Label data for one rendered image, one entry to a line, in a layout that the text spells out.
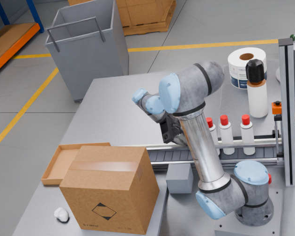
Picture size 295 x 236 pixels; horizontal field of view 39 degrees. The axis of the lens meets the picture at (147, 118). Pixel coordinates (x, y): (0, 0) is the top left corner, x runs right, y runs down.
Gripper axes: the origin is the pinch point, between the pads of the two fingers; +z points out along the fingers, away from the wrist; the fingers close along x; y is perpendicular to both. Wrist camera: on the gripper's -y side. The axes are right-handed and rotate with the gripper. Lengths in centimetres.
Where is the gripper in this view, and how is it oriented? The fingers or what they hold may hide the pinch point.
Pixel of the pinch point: (188, 145)
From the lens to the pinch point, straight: 192.5
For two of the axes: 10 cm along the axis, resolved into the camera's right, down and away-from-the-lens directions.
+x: -7.1, 4.4, 5.4
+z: 6.8, 6.4, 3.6
